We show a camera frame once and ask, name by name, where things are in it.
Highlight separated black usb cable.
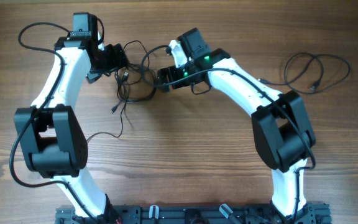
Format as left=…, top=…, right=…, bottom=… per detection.
left=257, top=52, right=352, bottom=96

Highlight black left camera cable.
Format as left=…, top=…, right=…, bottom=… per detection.
left=9, top=17, right=105, bottom=222

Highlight black cable bundle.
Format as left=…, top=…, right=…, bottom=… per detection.
left=86, top=39, right=158, bottom=143

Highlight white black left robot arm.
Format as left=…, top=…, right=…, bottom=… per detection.
left=9, top=12, right=129, bottom=223

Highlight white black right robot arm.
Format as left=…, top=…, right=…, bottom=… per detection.
left=158, top=28, right=316, bottom=219

